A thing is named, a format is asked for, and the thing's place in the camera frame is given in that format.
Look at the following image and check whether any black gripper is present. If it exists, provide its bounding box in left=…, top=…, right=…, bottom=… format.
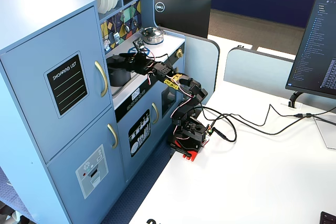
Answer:
left=119, top=52, right=156, bottom=76

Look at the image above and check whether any dark pot lid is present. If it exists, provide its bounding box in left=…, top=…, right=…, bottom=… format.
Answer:
left=107, top=54, right=130, bottom=68

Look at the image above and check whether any red black robot base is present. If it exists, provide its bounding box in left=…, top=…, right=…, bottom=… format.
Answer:
left=167, top=118, right=211, bottom=162

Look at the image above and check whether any silver pot with lid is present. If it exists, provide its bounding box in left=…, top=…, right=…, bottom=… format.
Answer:
left=139, top=26, right=165, bottom=45

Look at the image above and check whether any gray pot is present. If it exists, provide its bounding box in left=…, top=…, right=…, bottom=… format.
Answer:
left=106, top=62, right=132, bottom=88

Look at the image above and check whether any black Dell monitor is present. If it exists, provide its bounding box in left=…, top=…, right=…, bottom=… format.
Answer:
left=153, top=0, right=212, bottom=39

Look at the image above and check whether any light blue desk divider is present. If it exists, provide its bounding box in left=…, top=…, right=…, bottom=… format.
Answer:
left=162, top=28, right=221, bottom=105
left=223, top=46, right=297, bottom=95

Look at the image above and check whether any blue toy kitchen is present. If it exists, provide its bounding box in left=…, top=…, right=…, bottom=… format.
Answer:
left=0, top=0, right=186, bottom=224

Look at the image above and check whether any monitor with lit screen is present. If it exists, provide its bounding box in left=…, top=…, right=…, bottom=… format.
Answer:
left=285, top=0, right=336, bottom=101

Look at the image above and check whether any gray monitor stand base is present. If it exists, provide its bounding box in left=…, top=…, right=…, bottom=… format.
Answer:
left=313, top=117, right=336, bottom=151

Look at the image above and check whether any black keyboard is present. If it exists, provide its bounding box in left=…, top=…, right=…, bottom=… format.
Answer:
left=320, top=211, right=336, bottom=224

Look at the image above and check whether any black wrist camera board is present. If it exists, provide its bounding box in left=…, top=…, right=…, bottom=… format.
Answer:
left=132, top=37, right=145, bottom=52

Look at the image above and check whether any gold fridge handle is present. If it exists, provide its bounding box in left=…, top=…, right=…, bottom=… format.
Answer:
left=107, top=123, right=119, bottom=150
left=94, top=60, right=109, bottom=98

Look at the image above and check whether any gold dishwasher door handle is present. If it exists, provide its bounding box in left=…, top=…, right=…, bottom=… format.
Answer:
left=151, top=102, right=160, bottom=125

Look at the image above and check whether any looped black cable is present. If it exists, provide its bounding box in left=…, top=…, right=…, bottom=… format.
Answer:
left=202, top=112, right=238, bottom=143

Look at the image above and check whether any long black cable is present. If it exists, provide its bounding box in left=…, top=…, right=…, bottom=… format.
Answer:
left=201, top=103, right=336, bottom=136

